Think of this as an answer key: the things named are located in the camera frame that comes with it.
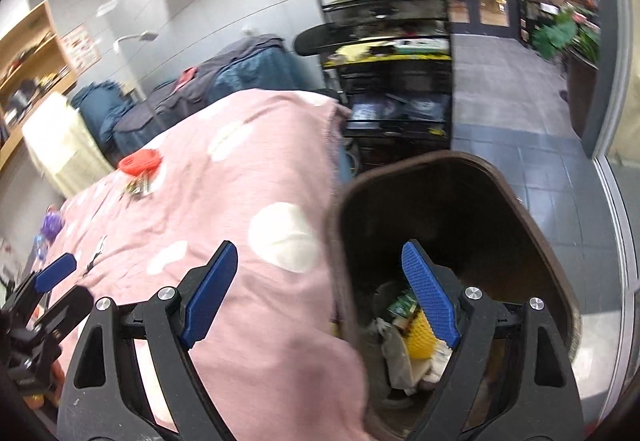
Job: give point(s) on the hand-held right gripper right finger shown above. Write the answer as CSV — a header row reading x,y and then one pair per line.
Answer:
x,y
432,301

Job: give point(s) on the potted plant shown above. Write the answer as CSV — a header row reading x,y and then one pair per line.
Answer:
x,y
555,33

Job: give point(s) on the wall poster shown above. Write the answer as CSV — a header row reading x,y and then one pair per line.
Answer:
x,y
80,46

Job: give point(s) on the dark brown trash bin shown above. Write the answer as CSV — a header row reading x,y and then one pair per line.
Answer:
x,y
450,201

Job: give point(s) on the yellow foam net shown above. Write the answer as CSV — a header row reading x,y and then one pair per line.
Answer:
x,y
417,338

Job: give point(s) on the black utility cart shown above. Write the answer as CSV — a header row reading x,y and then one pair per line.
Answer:
x,y
400,91

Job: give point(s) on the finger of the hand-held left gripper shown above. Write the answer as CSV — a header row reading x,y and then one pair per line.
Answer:
x,y
70,305
55,270

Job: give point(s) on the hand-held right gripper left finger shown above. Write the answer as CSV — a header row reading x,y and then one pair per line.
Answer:
x,y
212,291

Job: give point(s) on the yellow paper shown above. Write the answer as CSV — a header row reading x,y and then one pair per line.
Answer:
x,y
360,51

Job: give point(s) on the green packet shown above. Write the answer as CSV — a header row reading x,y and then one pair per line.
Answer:
x,y
402,303

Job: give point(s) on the white tissue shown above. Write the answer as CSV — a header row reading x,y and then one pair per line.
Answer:
x,y
397,361

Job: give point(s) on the red cloth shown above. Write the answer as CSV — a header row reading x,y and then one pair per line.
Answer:
x,y
186,75

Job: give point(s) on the white gooseneck lamp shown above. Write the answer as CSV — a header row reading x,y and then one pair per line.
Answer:
x,y
145,36

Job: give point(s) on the orange foam net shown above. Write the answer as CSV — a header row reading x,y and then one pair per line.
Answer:
x,y
140,162

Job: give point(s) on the purple plastic toy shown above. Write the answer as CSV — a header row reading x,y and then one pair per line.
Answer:
x,y
51,225

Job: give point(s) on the grey blanket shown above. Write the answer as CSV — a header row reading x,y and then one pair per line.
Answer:
x,y
165,106

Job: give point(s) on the pink dotted blanket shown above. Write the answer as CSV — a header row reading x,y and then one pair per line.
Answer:
x,y
280,171

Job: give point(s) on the wooden bookcase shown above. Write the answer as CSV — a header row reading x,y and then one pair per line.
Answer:
x,y
47,21

